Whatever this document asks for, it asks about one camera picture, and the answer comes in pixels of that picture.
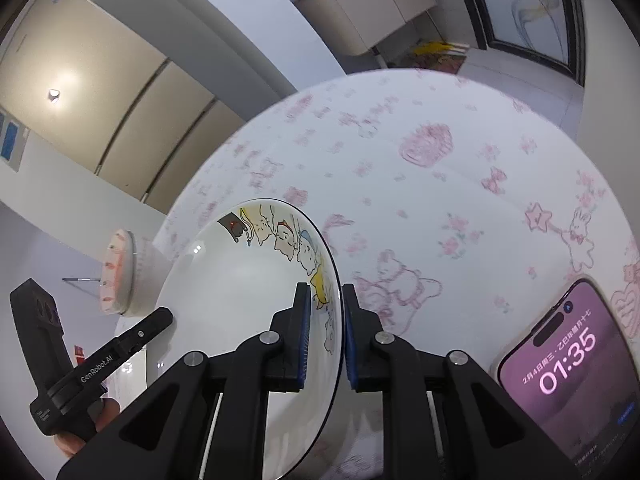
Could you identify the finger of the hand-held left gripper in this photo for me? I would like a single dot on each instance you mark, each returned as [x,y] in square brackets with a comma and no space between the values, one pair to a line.
[150,327]

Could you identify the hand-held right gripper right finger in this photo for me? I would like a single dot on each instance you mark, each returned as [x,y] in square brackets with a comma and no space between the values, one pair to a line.
[350,360]

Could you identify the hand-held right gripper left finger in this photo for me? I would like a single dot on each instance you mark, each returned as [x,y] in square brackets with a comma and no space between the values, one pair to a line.
[305,340]

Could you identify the cartoon print white bowl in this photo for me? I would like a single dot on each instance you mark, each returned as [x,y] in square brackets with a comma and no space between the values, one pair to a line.
[225,300]

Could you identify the person's left hand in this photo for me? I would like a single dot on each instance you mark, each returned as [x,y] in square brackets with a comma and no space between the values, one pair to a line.
[107,412]

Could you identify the pink bowl with patterned rim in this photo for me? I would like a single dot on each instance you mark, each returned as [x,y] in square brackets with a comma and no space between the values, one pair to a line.
[132,285]

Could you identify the pink printed white tablecloth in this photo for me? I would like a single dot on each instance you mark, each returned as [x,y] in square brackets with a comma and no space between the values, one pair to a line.
[425,210]

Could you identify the smartphone with lit screen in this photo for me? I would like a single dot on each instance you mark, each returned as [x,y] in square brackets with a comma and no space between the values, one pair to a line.
[565,370]

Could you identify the beige refrigerator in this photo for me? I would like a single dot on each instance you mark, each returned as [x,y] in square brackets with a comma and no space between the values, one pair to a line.
[100,110]

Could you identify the printed floor mat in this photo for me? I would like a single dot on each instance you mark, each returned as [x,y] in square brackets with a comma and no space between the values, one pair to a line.
[440,57]

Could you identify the beige vanity cabinet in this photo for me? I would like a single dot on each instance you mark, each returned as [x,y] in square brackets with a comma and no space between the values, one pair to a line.
[360,10]

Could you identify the black framed glass door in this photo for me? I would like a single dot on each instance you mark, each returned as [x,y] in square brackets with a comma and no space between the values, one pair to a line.
[525,10]

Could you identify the grey wall panel blue labels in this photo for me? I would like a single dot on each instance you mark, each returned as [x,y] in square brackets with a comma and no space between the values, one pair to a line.
[10,142]

